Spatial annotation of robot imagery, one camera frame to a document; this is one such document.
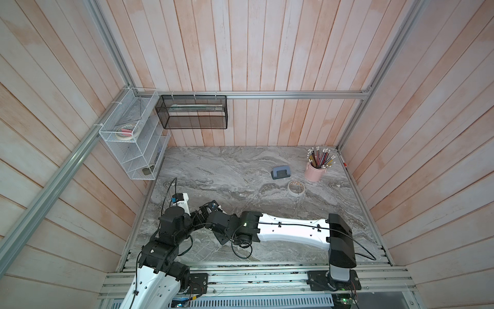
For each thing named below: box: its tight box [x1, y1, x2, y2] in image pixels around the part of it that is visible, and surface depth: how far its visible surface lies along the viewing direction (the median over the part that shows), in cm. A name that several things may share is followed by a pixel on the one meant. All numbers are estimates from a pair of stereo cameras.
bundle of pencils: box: [306, 146, 336, 169], surface depth 101 cm
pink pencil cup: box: [304, 162, 328, 183], surface depth 104 cm
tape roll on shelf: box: [115, 123, 136, 141], surface depth 75 cm
